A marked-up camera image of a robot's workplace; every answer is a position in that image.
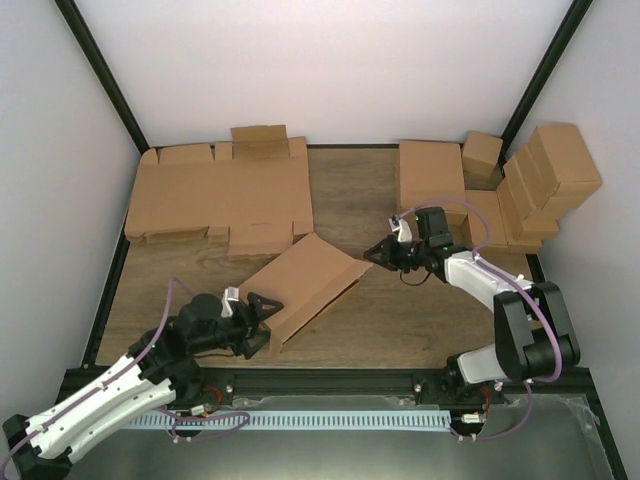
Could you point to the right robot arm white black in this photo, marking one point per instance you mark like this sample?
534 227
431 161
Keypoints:
534 338

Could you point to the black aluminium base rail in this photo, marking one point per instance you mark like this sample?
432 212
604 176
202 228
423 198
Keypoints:
263 382

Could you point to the top folded box right stack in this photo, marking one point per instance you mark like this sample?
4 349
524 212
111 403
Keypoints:
566 168

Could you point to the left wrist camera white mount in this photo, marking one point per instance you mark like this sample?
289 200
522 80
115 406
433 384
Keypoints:
229 301

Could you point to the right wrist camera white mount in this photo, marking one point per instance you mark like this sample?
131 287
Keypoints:
400 229

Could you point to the light blue slotted cable duct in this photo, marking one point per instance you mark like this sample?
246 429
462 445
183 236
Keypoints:
377 420

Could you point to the stack of flat cardboard blanks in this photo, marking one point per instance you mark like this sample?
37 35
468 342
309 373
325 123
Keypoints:
251 193

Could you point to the large folded cardboard box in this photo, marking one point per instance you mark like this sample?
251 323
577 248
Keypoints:
426 172

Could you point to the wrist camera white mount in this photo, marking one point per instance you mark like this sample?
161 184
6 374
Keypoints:
400 229
229 301

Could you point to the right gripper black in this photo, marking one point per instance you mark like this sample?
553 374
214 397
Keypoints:
389 255

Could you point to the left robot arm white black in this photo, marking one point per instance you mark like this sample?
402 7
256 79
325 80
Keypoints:
158 370

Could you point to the lower folded box right stack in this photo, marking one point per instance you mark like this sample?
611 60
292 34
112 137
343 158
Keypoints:
523 236

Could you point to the folded box stack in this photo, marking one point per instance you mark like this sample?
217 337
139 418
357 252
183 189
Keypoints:
525 182
523 236
566 168

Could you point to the middle folded box right stack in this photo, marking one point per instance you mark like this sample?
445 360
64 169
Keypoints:
525 182

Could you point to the small folded box at back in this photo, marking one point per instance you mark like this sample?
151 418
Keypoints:
480 154

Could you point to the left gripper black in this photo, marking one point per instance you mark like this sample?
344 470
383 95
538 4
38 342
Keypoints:
250 324

